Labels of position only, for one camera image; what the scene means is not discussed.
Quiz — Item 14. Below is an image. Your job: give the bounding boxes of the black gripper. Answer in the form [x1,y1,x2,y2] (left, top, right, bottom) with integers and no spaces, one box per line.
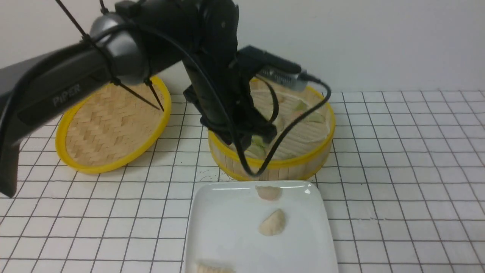
[183,58,277,146]

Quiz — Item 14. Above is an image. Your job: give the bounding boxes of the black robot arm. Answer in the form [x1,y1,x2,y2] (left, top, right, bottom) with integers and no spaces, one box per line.
[1,0,277,197]

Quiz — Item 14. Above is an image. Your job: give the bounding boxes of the pale dumpling at plate top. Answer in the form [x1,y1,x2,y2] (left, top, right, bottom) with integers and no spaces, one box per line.
[255,185,283,201]

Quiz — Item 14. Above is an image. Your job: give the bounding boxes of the white square plate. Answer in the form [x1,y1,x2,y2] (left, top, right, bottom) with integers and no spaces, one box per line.
[182,181,339,273]

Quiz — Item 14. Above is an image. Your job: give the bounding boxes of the white dumpling on plate centre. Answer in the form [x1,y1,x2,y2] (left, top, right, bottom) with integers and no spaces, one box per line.
[258,209,286,237]

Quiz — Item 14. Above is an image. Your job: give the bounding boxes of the white dumpling plate bottom edge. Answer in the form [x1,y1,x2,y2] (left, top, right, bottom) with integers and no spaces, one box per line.
[196,260,236,273]

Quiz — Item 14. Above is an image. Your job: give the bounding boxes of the green dumpling middle cluster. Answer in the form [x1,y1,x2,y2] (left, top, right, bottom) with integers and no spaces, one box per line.
[251,135,268,149]

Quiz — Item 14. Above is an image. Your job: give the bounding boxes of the green dumpling cluster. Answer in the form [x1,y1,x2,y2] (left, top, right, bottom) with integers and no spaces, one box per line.
[244,144,267,160]
[251,135,268,149]

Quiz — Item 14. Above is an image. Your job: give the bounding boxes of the white dumpling steamer centre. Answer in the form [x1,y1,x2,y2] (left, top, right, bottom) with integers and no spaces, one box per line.
[273,115,285,133]

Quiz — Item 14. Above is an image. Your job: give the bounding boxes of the green dumpling front cluster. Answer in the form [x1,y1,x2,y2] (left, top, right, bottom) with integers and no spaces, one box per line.
[244,144,267,160]

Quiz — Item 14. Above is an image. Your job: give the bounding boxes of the green dumpling right back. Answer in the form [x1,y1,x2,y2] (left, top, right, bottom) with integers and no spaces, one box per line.
[293,100,308,112]

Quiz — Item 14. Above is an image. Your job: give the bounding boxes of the bamboo steamer basket yellow rim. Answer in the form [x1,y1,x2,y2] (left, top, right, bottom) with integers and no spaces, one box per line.
[208,79,335,181]

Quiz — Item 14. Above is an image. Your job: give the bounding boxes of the green dumpling far right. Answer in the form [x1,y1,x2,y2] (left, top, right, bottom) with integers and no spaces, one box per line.
[304,112,326,123]

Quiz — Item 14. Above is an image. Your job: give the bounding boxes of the bamboo steamer lid yellow rim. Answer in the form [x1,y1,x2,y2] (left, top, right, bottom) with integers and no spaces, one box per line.
[55,77,172,173]

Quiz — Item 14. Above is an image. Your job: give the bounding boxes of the wrist camera with silver body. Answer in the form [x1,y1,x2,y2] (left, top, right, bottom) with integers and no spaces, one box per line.
[236,45,322,92]

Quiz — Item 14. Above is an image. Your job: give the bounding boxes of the black camera cable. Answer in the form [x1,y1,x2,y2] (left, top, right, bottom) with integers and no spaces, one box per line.
[144,23,332,178]

